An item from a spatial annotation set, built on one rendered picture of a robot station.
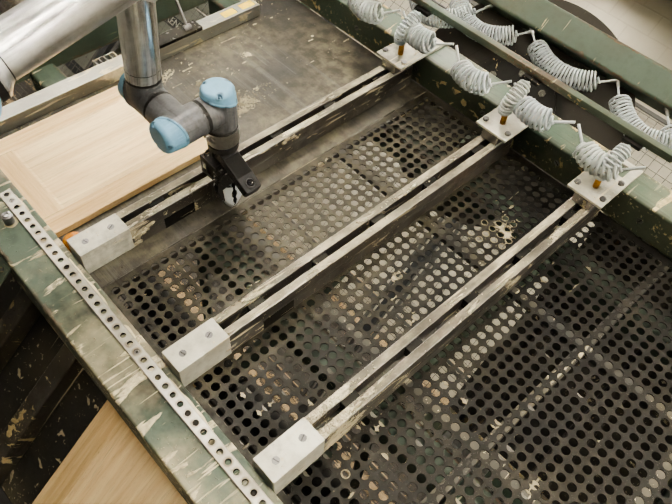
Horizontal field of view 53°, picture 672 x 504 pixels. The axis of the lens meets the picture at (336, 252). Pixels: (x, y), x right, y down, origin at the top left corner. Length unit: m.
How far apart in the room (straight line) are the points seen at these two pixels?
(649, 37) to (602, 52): 4.43
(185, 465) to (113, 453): 0.46
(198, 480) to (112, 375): 0.28
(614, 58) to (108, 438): 1.79
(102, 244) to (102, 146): 0.38
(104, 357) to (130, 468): 0.37
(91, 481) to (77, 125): 0.92
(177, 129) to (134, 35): 0.19
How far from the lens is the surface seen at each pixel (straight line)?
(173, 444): 1.37
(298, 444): 1.32
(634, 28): 6.78
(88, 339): 1.51
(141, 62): 1.46
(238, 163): 1.57
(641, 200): 1.83
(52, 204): 1.80
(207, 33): 2.24
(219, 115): 1.47
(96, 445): 1.82
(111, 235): 1.62
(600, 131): 2.31
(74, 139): 1.95
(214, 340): 1.43
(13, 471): 2.07
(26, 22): 1.14
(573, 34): 2.36
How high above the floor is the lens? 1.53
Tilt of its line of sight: 10 degrees down
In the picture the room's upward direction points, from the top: 37 degrees clockwise
